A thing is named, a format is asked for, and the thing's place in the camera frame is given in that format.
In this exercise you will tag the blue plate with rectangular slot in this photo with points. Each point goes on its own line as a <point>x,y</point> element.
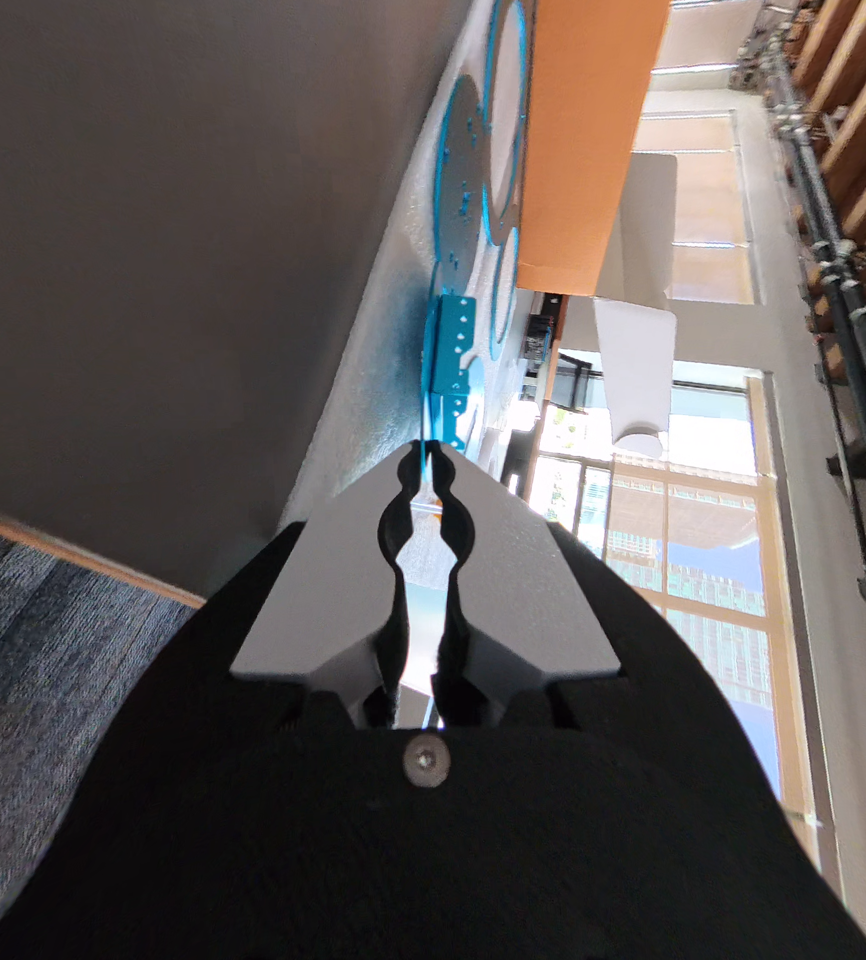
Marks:
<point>463,187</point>

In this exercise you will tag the large glass window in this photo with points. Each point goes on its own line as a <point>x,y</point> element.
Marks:
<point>703,570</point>

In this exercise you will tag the ceiling pipes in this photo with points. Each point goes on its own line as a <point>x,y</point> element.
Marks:
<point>823,225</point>

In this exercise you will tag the small blue disc with bracket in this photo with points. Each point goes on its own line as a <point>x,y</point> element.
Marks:
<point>454,352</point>

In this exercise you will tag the orange and white cardboard box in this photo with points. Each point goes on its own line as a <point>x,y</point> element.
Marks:
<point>583,150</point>

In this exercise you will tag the white foam sheet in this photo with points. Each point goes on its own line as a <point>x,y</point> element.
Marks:
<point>373,375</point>

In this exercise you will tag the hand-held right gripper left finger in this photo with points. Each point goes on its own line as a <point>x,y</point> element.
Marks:
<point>328,600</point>

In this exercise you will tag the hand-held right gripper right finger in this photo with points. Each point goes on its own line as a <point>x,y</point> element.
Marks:
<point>523,600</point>

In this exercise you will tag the beige roller blind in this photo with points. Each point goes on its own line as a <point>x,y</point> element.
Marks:
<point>703,187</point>

